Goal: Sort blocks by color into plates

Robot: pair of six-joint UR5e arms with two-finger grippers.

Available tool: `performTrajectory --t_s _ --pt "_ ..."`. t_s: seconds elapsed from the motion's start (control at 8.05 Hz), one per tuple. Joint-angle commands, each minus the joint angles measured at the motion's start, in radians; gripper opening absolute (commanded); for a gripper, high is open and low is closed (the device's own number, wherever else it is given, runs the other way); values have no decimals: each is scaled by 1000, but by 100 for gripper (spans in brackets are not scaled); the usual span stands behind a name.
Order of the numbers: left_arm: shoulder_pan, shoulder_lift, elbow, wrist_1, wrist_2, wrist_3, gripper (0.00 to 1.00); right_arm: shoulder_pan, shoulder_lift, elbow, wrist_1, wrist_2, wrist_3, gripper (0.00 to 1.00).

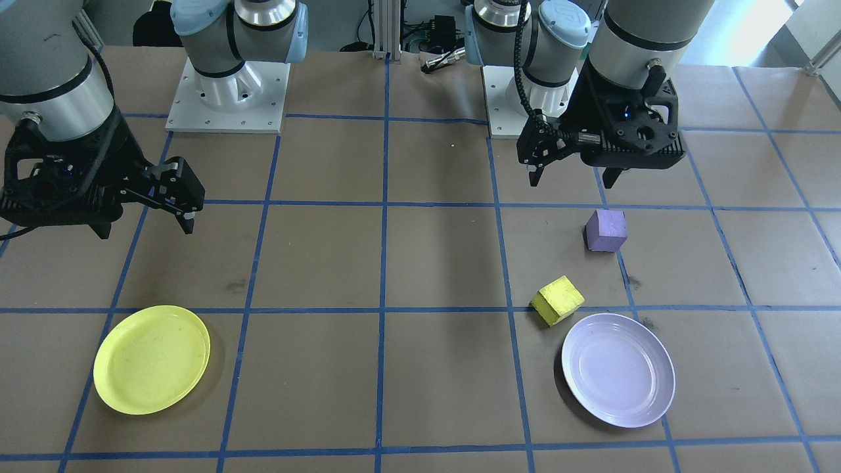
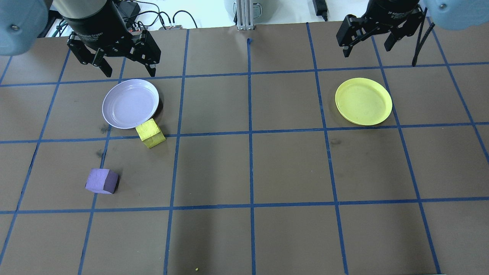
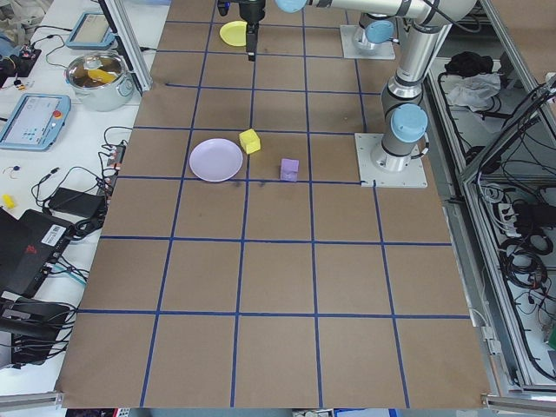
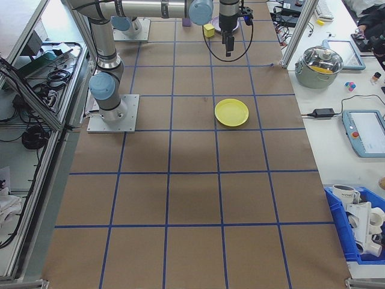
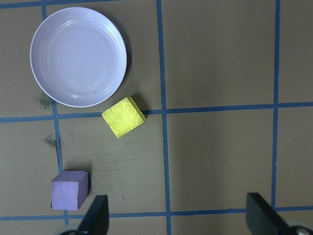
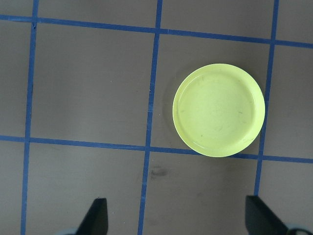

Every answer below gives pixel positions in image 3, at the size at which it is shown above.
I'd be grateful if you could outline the yellow foam block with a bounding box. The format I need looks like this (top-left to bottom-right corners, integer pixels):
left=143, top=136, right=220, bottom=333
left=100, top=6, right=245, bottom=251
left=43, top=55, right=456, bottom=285
left=238, top=128, right=262, bottom=156

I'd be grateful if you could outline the purple foam block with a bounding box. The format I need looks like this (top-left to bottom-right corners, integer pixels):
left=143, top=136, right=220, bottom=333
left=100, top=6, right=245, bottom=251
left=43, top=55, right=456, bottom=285
left=278, top=157, right=301, bottom=182

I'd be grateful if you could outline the yellow round plate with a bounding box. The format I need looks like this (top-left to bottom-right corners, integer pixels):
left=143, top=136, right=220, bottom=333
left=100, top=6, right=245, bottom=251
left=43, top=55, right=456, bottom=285
left=218, top=20, right=249, bottom=48

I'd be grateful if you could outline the purple round plate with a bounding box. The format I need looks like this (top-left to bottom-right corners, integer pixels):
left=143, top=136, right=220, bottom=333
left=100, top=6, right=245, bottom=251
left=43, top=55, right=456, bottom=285
left=189, top=137, right=244, bottom=183

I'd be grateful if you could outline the steel cooking pot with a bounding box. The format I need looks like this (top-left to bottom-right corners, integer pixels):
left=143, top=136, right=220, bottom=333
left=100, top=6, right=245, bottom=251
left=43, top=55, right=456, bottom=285
left=64, top=64, right=134, bottom=113

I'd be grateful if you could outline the blue teach pendant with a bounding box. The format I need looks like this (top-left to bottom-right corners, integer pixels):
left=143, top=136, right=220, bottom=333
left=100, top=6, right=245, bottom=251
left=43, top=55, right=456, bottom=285
left=0, top=94, right=72, bottom=152
left=65, top=11, right=118, bottom=49

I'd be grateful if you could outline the glass pot lid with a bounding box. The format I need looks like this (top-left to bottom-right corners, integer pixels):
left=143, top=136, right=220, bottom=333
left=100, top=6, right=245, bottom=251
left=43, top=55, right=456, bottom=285
left=65, top=50, right=128, bottom=90

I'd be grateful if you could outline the black USB hub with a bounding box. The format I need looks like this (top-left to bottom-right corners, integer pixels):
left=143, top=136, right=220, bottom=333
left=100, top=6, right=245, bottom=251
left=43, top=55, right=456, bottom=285
left=97, top=142, right=128, bottom=195

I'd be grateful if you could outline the black cloth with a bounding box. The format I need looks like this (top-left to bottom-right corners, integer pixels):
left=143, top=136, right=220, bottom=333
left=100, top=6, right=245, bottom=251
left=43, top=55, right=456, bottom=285
left=445, top=50, right=496, bottom=77

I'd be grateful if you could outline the small black circuit board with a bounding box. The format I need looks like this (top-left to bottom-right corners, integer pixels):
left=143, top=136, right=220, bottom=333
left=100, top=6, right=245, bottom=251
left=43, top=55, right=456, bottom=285
left=17, top=43, right=43, bottom=62

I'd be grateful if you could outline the white cloth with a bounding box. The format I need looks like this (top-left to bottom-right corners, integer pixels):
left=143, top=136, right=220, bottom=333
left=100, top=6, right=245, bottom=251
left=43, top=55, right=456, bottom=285
left=447, top=71, right=505, bottom=109

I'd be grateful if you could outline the black power adapter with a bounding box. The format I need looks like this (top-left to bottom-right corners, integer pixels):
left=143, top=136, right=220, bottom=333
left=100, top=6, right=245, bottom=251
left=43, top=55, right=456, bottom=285
left=46, top=186, right=108, bottom=217

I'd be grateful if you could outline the black laptop with red logo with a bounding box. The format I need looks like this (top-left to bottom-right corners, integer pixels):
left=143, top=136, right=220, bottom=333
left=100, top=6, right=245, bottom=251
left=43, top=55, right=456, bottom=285
left=0, top=208, right=75, bottom=299

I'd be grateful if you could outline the white power strip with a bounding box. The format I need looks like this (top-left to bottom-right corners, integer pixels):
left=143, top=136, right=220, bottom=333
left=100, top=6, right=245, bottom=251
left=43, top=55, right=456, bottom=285
left=494, top=202, right=522, bottom=238

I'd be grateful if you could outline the black power supply box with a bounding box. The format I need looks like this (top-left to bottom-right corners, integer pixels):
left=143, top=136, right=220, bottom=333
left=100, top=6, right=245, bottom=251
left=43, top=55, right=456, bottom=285
left=514, top=202, right=548, bottom=227

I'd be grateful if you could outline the black electronics box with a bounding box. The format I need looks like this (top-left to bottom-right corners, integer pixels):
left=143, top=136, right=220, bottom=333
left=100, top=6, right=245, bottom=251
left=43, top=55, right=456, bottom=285
left=0, top=297, right=77, bottom=366

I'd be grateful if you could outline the white square base plate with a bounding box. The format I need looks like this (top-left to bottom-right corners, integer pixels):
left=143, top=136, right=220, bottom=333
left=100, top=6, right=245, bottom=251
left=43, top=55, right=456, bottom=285
left=338, top=24, right=397, bottom=60
left=354, top=132, right=429, bottom=189

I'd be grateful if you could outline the aluminium profile post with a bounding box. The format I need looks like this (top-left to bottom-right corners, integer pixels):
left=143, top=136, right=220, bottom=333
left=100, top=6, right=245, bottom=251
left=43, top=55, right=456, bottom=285
left=97, top=0, right=153, bottom=92

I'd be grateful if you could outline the black table cable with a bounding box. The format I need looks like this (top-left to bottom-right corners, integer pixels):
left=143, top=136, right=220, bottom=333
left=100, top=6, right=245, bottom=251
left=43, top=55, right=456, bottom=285
left=30, top=167, right=105, bottom=205

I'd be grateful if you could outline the V-shaped metal bar frame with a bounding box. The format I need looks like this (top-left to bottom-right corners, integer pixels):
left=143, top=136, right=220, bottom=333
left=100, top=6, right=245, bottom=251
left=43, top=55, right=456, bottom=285
left=423, top=0, right=556, bottom=392

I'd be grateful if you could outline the small metal bracket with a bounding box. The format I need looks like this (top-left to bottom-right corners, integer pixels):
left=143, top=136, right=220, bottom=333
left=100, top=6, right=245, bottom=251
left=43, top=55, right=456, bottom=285
left=480, top=325, right=503, bottom=355

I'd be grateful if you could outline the aluminium table rail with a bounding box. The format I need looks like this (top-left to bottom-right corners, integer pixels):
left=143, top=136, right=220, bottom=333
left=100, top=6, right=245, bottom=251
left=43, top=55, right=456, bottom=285
left=480, top=393, right=556, bottom=409
left=0, top=390, right=64, bottom=409

